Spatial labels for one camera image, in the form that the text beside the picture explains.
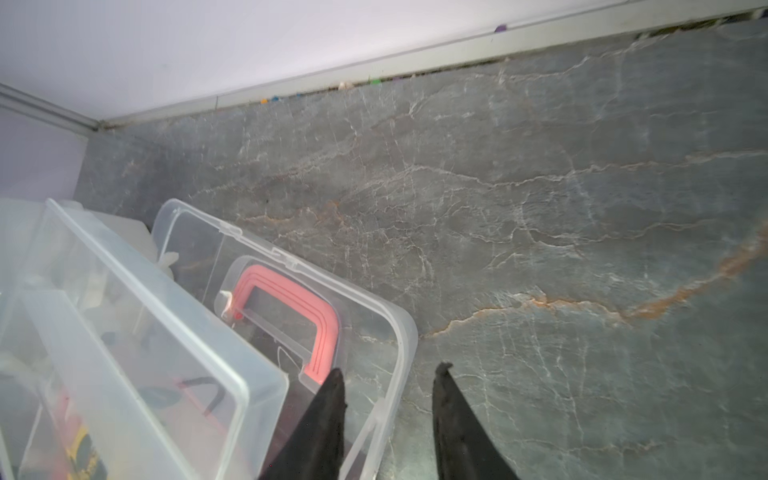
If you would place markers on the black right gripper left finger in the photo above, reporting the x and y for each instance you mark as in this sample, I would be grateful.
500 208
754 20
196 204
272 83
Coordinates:
315 449

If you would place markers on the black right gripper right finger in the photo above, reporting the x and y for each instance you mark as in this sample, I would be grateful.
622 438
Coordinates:
463 449

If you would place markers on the pink toolbox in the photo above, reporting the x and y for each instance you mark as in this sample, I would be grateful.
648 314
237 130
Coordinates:
189 350

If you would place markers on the yellow tape measure pink box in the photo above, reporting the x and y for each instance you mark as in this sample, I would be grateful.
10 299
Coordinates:
85 463

